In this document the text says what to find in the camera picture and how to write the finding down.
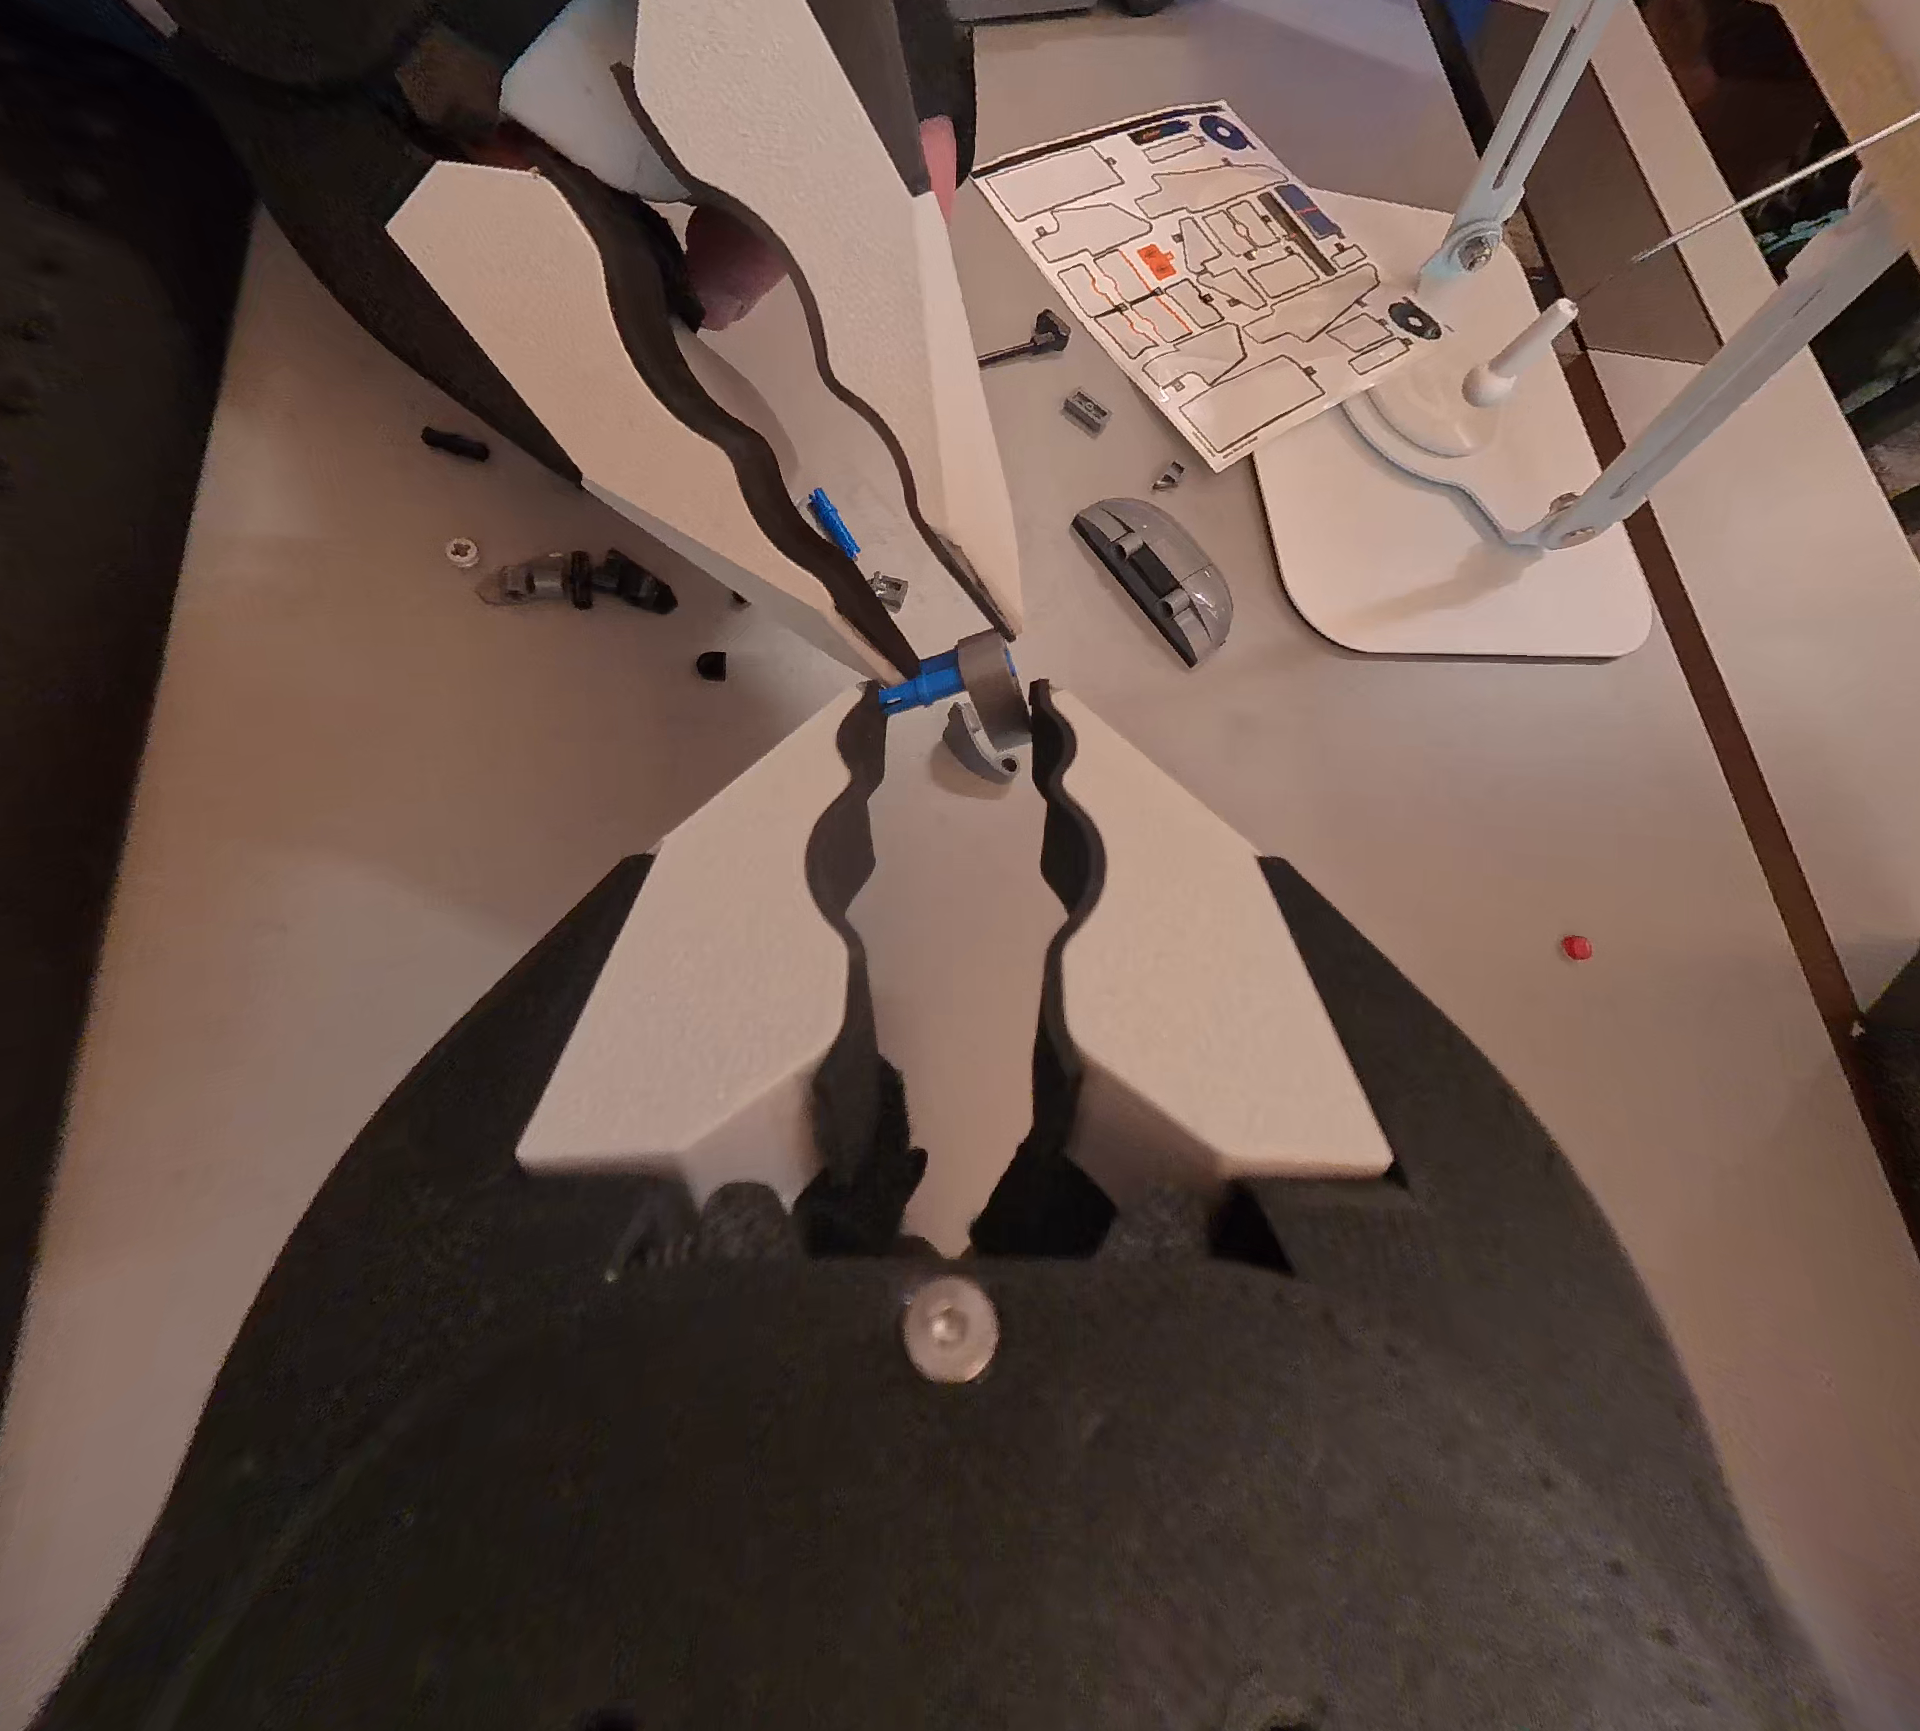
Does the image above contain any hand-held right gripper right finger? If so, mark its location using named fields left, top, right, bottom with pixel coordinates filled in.
left=1025, top=685, right=1392, bottom=1210

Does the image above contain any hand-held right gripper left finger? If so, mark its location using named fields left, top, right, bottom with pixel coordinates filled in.
left=515, top=688, right=919, bottom=1229

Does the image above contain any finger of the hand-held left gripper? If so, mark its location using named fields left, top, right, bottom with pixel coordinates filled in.
left=608, top=0, right=1033, bottom=644
left=383, top=160, right=925, bottom=688

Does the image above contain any black lego elbow piece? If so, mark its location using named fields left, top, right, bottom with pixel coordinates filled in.
left=577, top=549, right=678, bottom=618

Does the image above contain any grey lego arch piece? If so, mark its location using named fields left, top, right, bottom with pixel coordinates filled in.
left=941, top=699, right=1037, bottom=797

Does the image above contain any lego sticker sheet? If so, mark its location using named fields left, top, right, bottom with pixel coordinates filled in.
left=974, top=97, right=1448, bottom=473

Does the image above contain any grey curved lego assembly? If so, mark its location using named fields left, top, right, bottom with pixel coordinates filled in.
left=1069, top=497, right=1235, bottom=670

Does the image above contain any person's left hand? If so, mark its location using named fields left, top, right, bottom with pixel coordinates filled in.
left=683, top=203, right=795, bottom=333

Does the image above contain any black perforated office chair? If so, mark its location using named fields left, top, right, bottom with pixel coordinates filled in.
left=0, top=6, right=259, bottom=1403

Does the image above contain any white plug grey cable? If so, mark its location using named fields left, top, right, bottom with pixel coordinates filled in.
left=1461, top=108, right=1920, bottom=416

